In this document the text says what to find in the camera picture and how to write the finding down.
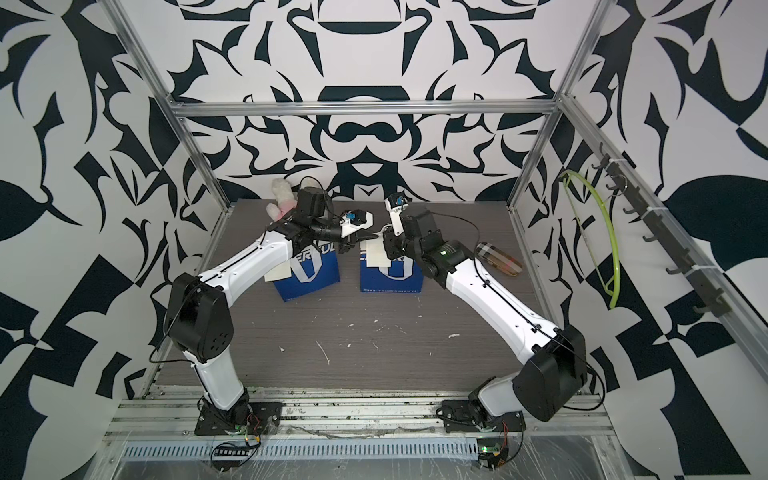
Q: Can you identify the white paper receipt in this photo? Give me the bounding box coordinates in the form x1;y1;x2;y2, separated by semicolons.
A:
263;261;292;282
365;238;391;269

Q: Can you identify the blue white paper bag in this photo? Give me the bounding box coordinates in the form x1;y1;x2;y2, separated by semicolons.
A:
360;241;424;294
272;242;340;302

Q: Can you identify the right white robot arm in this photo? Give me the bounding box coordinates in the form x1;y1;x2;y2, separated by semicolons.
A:
383;206;588;424

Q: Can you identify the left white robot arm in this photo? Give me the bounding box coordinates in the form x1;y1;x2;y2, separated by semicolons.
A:
164;187;375;425

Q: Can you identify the white plush bunny pink shirt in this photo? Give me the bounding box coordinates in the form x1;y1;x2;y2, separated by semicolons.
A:
266;178;297;221

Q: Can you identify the green clothes hanger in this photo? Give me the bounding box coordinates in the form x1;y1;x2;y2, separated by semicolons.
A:
559;169;622;310

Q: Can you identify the black usb hub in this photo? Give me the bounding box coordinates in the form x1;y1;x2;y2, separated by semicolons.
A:
208;442;261;471

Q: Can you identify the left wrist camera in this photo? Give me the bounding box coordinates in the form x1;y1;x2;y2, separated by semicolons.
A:
339;209;374;239

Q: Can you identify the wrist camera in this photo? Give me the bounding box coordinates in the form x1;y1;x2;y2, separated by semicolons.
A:
339;209;374;239
385;192;409;236

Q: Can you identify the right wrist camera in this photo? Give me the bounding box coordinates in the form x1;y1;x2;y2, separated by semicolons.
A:
385;192;409;236

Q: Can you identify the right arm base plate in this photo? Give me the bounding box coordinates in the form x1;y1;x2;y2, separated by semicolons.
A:
435;399;526;433

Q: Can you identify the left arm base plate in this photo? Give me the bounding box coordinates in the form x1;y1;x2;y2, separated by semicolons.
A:
194;398;284;436

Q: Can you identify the dark wall hook rack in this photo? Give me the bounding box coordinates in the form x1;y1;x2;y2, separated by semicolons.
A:
594;142;733;318

